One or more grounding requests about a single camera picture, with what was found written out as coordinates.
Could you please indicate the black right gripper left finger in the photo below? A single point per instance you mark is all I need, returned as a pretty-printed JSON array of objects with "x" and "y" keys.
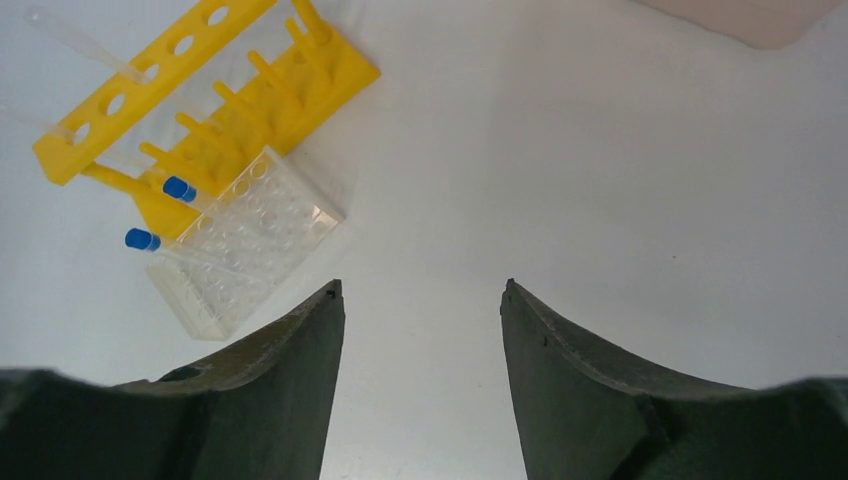
[{"x": 258, "y": 408}]

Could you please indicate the clear well plate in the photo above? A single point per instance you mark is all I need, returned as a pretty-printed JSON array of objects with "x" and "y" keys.
[{"x": 274, "y": 216}]

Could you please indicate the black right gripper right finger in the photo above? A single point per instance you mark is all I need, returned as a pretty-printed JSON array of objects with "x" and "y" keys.
[{"x": 586, "y": 408}]

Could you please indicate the yellow test tube rack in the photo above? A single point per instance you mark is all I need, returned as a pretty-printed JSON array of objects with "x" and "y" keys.
[{"x": 225, "y": 81}]

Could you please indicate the pink plastic bin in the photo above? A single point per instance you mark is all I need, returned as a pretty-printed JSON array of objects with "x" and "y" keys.
[{"x": 760, "y": 24}]

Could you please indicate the blue-capped tube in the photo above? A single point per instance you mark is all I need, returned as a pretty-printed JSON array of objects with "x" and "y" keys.
[
  {"x": 186, "y": 193},
  {"x": 147, "y": 241}
]

